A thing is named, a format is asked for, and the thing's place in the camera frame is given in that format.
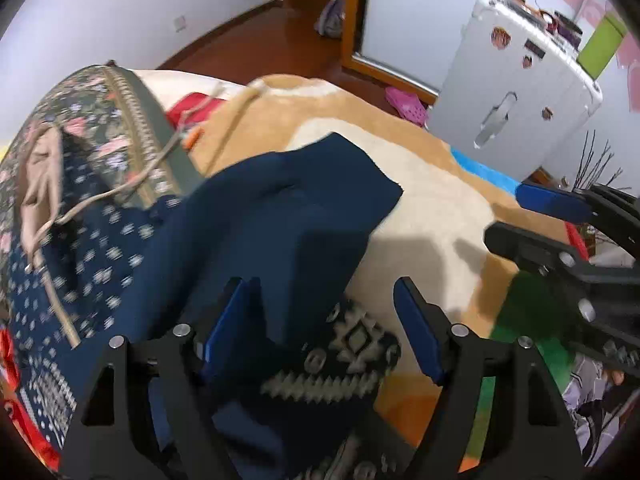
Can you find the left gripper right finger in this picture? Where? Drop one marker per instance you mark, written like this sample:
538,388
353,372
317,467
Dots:
529,433

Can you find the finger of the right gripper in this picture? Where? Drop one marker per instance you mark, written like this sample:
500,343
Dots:
532,252
573,207

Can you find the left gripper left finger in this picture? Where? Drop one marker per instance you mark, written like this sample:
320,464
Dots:
112,433

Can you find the navy patterned hoodie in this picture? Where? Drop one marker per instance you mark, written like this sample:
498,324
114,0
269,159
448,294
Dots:
297,222

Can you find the tan fleece blanket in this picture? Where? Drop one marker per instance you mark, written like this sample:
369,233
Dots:
434,234

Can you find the white suitcase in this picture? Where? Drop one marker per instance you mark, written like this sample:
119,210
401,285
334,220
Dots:
511,93

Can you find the green box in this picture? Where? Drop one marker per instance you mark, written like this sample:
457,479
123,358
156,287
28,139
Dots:
602,45

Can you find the pink slipper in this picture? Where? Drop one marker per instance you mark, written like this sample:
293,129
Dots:
407,105

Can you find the floral quilt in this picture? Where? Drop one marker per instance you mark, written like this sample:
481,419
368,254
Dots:
121,123

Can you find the grey backpack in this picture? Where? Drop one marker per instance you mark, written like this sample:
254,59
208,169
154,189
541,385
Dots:
331,20

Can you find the red folded garment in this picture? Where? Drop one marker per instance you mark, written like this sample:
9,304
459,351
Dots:
192,109

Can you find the wall socket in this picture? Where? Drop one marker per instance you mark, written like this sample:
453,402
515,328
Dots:
180,23

